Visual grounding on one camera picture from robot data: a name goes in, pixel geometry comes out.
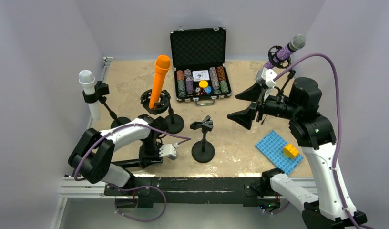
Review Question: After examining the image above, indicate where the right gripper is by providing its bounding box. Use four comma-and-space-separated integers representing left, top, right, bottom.
228, 81, 301, 129

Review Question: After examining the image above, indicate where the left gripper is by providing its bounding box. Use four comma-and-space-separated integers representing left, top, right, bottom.
138, 137, 163, 169

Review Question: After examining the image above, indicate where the black clip microphone stand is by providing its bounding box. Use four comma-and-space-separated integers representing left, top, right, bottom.
190, 115, 215, 163

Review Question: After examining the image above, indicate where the orange microphone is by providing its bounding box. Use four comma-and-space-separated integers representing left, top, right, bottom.
149, 55, 170, 109

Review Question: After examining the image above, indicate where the black silver-mesh microphone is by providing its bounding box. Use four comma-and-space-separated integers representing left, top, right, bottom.
112, 159, 141, 168

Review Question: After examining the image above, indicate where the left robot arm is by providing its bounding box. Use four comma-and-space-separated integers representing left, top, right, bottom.
68, 114, 167, 195

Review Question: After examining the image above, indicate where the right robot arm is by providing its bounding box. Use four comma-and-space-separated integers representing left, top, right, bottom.
227, 77, 368, 229

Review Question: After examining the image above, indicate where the black right tripod stand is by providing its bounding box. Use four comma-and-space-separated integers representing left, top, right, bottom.
268, 45, 296, 96

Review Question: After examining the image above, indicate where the black left microphone stand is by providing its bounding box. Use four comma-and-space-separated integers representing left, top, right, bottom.
95, 81, 131, 129

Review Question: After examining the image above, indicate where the purple glitter microphone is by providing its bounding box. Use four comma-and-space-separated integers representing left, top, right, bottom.
263, 34, 306, 69

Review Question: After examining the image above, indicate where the white microphone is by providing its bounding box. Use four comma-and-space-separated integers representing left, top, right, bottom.
79, 70, 100, 121

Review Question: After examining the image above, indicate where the blue building baseplate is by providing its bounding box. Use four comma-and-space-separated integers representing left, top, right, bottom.
255, 130, 304, 175

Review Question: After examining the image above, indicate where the yellow building brick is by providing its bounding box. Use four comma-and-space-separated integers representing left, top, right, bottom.
283, 144, 299, 159

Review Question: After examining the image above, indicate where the black poker chip case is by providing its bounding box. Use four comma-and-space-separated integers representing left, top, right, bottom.
170, 27, 232, 103

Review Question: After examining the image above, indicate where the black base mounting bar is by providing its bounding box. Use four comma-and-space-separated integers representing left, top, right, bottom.
104, 177, 293, 209

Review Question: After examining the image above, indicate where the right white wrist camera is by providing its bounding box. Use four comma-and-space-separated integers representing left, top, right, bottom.
255, 67, 277, 101

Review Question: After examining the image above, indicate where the black shock-mount microphone stand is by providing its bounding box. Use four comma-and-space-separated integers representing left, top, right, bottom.
140, 89, 184, 134

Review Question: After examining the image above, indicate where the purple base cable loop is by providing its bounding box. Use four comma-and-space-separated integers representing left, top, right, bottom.
106, 183, 168, 222

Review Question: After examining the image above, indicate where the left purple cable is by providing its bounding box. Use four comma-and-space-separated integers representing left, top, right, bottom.
73, 123, 192, 182

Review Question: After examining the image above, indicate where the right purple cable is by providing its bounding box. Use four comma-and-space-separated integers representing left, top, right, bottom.
273, 52, 377, 229

